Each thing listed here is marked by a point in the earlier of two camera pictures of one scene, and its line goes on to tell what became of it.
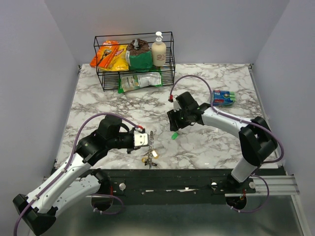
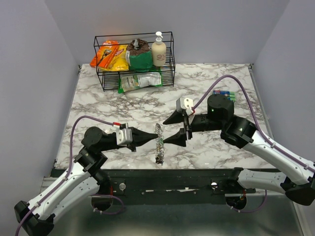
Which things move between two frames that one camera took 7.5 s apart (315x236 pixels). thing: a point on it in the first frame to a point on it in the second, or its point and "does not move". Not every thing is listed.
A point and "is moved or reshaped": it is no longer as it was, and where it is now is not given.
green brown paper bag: (139, 56) does not move
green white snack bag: (136, 79) does not move
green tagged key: (174, 135) is moved or reshaped
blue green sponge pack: (223, 98) does not move
